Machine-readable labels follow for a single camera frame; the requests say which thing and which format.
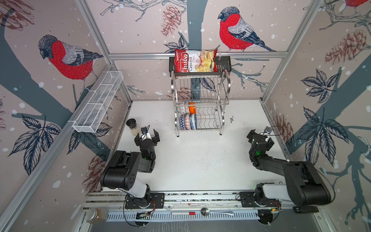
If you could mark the red patterned ceramic bowl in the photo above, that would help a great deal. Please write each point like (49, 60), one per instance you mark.
(182, 122)

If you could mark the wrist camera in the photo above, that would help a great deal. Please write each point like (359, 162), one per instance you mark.
(267, 131)
(145, 133)

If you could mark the blue white floral bowl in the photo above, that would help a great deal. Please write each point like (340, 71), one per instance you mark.
(193, 121)

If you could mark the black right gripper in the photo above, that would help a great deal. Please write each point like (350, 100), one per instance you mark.
(252, 134)

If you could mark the steel wire dish rack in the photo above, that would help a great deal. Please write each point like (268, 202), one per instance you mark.
(210, 95)

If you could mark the dark blue geometric bowl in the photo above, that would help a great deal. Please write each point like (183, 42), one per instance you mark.
(187, 122)

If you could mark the black wall shelf basket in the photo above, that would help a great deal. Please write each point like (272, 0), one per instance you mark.
(222, 64)

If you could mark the metal spoon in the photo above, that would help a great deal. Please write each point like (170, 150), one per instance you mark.
(206, 212)

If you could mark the red cassava chips bag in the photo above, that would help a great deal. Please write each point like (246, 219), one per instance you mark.
(195, 61)

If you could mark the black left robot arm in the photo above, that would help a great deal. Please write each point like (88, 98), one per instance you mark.
(121, 171)

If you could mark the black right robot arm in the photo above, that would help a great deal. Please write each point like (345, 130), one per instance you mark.
(303, 184)

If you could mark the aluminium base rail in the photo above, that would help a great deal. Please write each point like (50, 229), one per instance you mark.
(172, 206)

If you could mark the white lattice pattern bowl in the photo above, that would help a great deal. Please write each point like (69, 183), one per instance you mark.
(187, 109)

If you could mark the glass jar with lid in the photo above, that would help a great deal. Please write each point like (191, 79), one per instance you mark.
(96, 215)

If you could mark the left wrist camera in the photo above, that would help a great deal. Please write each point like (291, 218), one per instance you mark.
(145, 133)

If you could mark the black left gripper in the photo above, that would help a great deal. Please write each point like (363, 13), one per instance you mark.
(155, 139)

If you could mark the black remote device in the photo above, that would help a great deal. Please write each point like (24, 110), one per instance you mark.
(305, 209)

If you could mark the salt grinder with black cap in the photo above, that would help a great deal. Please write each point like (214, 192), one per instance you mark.
(133, 126)

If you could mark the orange plastic bowl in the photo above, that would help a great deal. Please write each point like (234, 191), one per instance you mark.
(192, 108)

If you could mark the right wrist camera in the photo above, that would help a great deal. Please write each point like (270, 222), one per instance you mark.
(267, 131)

